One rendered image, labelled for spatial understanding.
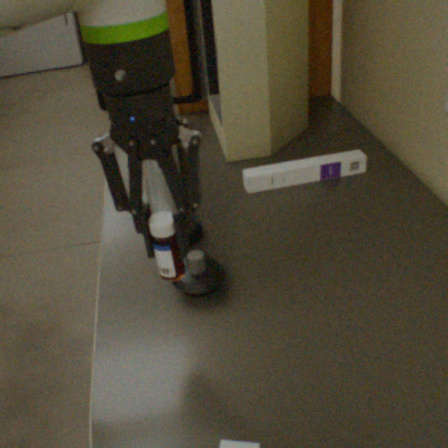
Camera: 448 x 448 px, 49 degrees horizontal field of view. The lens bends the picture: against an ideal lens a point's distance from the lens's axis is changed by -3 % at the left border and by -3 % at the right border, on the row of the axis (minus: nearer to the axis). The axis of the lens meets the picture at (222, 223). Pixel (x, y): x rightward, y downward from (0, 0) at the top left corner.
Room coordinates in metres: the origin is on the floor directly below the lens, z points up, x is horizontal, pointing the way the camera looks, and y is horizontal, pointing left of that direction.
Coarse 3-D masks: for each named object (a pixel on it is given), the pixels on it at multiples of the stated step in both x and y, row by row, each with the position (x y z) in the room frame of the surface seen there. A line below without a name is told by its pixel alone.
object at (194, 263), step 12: (192, 252) 0.66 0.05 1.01; (192, 264) 0.65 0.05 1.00; (204, 264) 0.65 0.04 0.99; (216, 264) 0.67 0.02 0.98; (192, 276) 0.64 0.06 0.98; (204, 276) 0.64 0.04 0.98; (216, 276) 0.64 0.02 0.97; (180, 288) 0.63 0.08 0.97; (192, 288) 0.62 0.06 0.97; (204, 288) 0.62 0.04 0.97; (216, 288) 0.64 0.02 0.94
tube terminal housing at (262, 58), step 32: (224, 0) 1.11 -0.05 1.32; (256, 0) 1.12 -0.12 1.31; (288, 0) 1.20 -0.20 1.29; (224, 32) 1.11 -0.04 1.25; (256, 32) 1.12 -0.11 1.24; (288, 32) 1.20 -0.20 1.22; (224, 64) 1.11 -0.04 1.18; (256, 64) 1.12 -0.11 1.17; (288, 64) 1.20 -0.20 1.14; (224, 96) 1.11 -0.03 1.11; (256, 96) 1.12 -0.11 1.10; (288, 96) 1.19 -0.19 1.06; (224, 128) 1.12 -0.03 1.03; (256, 128) 1.12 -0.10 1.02; (288, 128) 1.19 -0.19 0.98
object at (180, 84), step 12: (168, 0) 1.42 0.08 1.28; (180, 0) 1.42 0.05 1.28; (168, 12) 1.42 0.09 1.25; (180, 12) 1.42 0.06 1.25; (168, 24) 1.42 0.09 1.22; (180, 24) 1.42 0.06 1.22; (180, 36) 1.42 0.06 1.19; (180, 48) 1.42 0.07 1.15; (180, 60) 1.42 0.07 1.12; (180, 72) 1.42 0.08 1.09; (180, 84) 1.42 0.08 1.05; (192, 84) 1.42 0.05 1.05; (180, 96) 1.42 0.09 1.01
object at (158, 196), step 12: (180, 120) 0.84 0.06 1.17; (180, 144) 0.78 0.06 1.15; (180, 156) 0.78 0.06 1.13; (144, 168) 0.78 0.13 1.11; (156, 168) 0.77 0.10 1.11; (180, 168) 0.78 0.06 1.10; (144, 180) 0.79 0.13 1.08; (156, 180) 0.77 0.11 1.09; (156, 192) 0.77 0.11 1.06; (168, 192) 0.77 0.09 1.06; (156, 204) 0.77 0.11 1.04; (168, 204) 0.77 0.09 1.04; (192, 216) 0.78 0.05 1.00; (192, 228) 0.78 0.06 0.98
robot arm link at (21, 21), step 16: (0, 0) 0.42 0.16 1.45; (16, 0) 0.42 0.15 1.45; (32, 0) 0.44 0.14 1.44; (48, 0) 0.45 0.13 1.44; (64, 0) 0.47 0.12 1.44; (0, 16) 0.42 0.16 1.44; (16, 16) 0.43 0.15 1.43; (32, 16) 0.45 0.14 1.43; (48, 16) 0.47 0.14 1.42; (0, 32) 0.43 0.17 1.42; (16, 32) 0.45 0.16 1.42
